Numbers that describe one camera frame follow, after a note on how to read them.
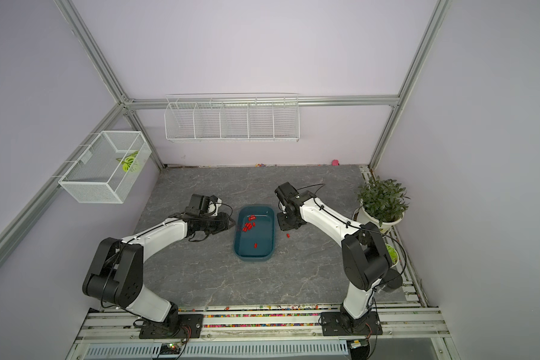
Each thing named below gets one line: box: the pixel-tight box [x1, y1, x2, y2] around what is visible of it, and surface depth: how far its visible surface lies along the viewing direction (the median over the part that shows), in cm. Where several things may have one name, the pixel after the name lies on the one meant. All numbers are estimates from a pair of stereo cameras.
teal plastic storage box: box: [233, 205, 276, 262], surface depth 98 cm
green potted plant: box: [357, 175, 411, 227], surface depth 86 cm
